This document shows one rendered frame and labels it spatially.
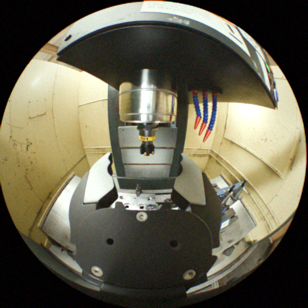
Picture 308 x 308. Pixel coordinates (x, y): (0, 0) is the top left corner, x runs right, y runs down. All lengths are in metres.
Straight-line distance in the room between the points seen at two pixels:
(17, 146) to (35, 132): 0.23
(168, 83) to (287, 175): 1.02
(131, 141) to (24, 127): 1.04
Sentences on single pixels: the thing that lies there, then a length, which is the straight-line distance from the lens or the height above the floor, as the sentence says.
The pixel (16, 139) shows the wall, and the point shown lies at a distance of 1.02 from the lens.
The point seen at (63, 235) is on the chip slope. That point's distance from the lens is 1.09.
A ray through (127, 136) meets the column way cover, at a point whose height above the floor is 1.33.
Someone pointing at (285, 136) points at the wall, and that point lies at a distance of 1.01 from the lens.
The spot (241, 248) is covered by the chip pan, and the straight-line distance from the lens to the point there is 1.28.
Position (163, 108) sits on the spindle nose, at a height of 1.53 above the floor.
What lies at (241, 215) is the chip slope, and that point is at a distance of 1.16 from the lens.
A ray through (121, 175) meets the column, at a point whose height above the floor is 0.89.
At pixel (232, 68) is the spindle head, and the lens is 0.18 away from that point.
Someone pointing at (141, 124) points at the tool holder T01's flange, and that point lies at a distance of 0.24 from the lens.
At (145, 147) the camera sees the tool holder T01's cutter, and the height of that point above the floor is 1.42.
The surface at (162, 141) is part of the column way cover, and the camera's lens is 0.73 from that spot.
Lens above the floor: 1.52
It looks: 27 degrees down
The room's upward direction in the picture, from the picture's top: 2 degrees clockwise
